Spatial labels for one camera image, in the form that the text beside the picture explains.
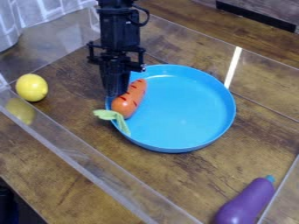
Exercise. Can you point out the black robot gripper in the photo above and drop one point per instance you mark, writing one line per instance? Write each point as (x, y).
(121, 24)

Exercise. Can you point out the orange toy carrot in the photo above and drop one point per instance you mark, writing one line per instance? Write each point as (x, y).
(125, 105)

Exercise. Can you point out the yellow toy lemon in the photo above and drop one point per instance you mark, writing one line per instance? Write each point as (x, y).
(31, 87)

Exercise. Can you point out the white grid curtain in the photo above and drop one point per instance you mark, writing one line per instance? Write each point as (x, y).
(21, 14)

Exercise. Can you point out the purple toy eggplant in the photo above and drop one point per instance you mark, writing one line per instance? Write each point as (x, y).
(245, 207)

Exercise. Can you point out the blue round plastic tray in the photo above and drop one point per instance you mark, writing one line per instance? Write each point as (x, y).
(186, 112)

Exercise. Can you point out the clear acrylic barrier wall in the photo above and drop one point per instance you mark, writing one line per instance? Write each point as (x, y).
(132, 192)

